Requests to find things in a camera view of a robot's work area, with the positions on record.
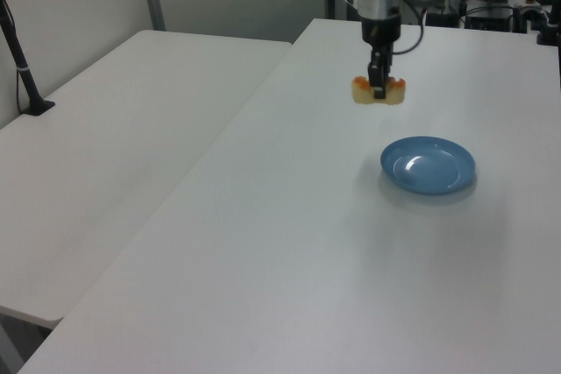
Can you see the blue round plate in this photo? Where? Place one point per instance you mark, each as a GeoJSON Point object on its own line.
{"type": "Point", "coordinates": [427, 167]}

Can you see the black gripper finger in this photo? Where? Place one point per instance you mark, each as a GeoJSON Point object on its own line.
{"type": "Point", "coordinates": [386, 65]}
{"type": "Point", "coordinates": [375, 74]}

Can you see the orange glazed bread loaf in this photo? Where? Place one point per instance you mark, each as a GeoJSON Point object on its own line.
{"type": "Point", "coordinates": [396, 93]}

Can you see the black clamp post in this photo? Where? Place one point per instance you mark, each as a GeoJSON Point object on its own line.
{"type": "Point", "coordinates": [551, 19]}

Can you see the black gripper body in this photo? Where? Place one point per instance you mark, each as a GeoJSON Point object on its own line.
{"type": "Point", "coordinates": [381, 30]}

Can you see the white side table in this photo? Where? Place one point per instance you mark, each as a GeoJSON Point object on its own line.
{"type": "Point", "coordinates": [109, 146]}

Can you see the black pole with base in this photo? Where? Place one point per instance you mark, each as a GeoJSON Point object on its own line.
{"type": "Point", "coordinates": [19, 63]}

